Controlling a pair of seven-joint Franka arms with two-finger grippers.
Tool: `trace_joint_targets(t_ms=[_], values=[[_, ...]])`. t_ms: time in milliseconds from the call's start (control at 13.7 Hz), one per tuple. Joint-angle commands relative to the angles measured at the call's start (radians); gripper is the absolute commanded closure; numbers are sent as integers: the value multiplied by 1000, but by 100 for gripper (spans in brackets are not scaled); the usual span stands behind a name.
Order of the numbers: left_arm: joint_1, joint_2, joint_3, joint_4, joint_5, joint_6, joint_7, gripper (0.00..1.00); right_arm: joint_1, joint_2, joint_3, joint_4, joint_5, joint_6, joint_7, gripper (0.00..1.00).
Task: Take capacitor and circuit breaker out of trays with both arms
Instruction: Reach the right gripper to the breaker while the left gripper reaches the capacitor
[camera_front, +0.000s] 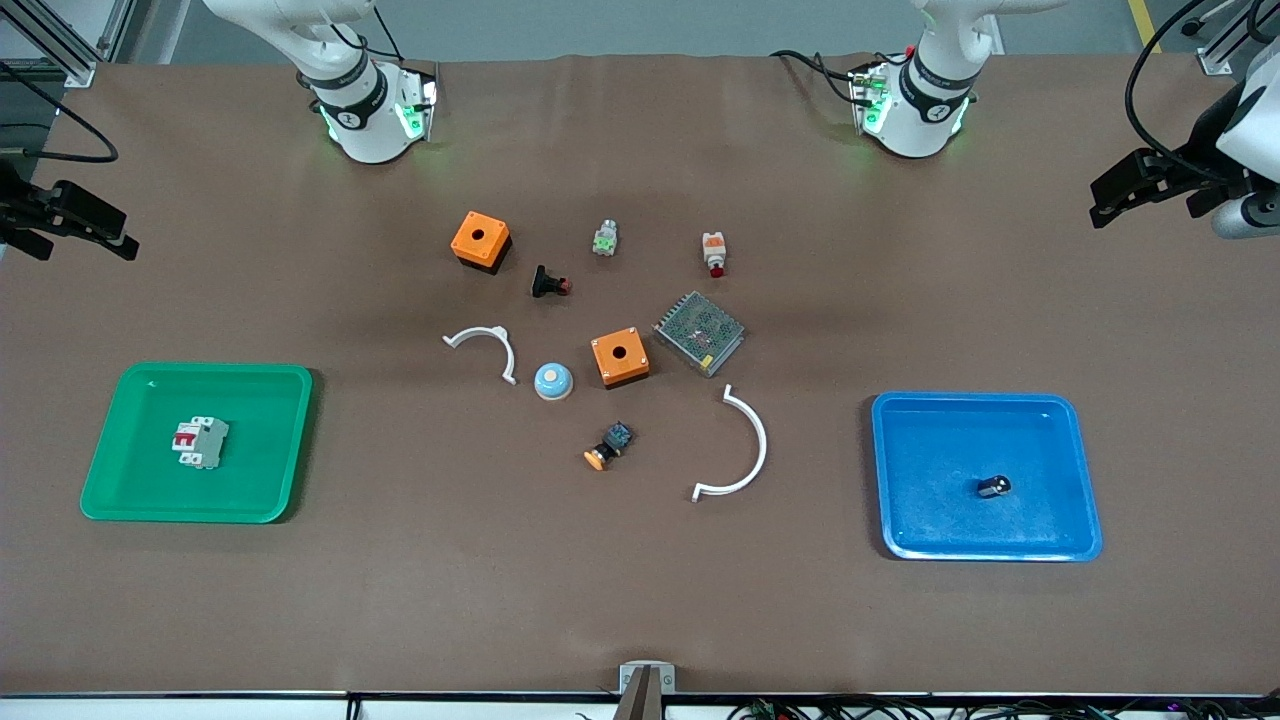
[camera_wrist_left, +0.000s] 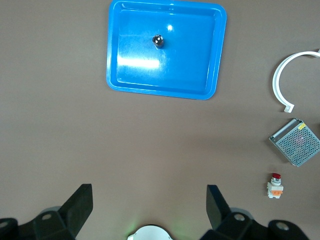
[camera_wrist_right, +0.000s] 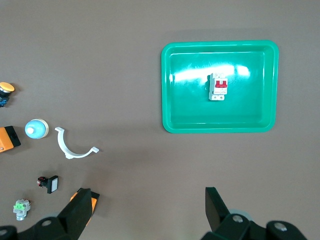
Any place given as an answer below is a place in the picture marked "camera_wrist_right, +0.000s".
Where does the white red circuit breaker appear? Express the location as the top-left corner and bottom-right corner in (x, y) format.
(208, 72), (229, 102)

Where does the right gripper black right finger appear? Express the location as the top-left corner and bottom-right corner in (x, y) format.
(199, 186), (309, 240)

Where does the black square push button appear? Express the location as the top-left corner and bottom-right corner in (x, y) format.
(37, 175), (60, 195)

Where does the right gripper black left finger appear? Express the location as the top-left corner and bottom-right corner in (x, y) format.
(0, 187), (92, 240)

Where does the orange black button box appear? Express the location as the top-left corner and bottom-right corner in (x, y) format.
(0, 125), (22, 154)
(69, 191), (101, 227)

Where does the blue dome buzzer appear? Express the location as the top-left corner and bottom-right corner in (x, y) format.
(24, 118), (49, 140)

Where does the brown table cover sheet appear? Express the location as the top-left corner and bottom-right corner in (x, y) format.
(0, 0), (320, 240)

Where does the small white half-ring clamp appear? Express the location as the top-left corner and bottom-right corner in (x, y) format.
(54, 126), (100, 160)

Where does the green plastic tray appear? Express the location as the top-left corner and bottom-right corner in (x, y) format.
(161, 39), (280, 135)

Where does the green grey selector switch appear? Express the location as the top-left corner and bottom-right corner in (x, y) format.
(12, 198), (32, 221)

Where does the yellow mushroom push button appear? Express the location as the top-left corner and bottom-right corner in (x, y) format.
(0, 81), (16, 108)

